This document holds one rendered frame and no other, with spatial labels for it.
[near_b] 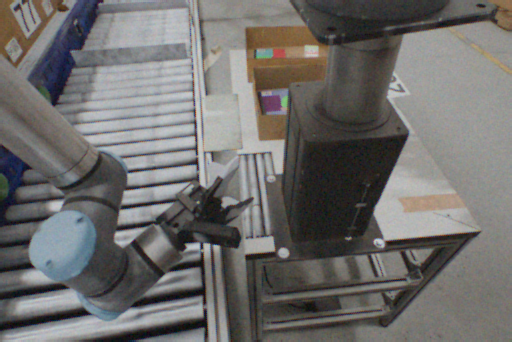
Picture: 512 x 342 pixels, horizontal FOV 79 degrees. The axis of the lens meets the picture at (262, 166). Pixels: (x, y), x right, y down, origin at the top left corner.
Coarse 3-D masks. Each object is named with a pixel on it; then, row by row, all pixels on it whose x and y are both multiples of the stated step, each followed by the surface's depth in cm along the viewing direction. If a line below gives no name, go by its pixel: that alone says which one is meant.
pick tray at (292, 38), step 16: (256, 32) 134; (272, 32) 135; (288, 32) 135; (304, 32) 136; (256, 48) 139; (272, 48) 139; (288, 48) 139; (320, 48) 139; (256, 64) 115; (272, 64) 116; (288, 64) 116
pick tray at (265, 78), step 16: (304, 64) 111; (320, 64) 111; (256, 80) 113; (272, 80) 114; (288, 80) 115; (304, 80) 115; (320, 80) 116; (256, 96) 97; (256, 112) 100; (272, 128) 95
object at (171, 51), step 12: (108, 48) 128; (120, 48) 129; (132, 48) 129; (144, 48) 130; (156, 48) 131; (168, 48) 132; (180, 48) 133; (84, 60) 129; (96, 60) 130; (108, 60) 131; (120, 60) 132; (132, 60) 133; (144, 60) 134; (156, 60) 135; (168, 60) 136
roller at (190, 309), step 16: (160, 304) 64; (176, 304) 64; (192, 304) 64; (64, 320) 62; (80, 320) 62; (96, 320) 62; (128, 320) 62; (144, 320) 62; (160, 320) 62; (176, 320) 63; (192, 320) 63; (0, 336) 60; (16, 336) 60; (32, 336) 60; (48, 336) 60; (64, 336) 60; (80, 336) 60; (96, 336) 61; (112, 336) 62
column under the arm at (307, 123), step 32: (288, 96) 61; (320, 96) 58; (288, 128) 65; (320, 128) 52; (352, 128) 51; (384, 128) 52; (288, 160) 68; (320, 160) 53; (352, 160) 54; (384, 160) 54; (288, 192) 71; (320, 192) 60; (352, 192) 60; (288, 224) 76; (320, 224) 68; (352, 224) 69; (288, 256) 70; (320, 256) 70
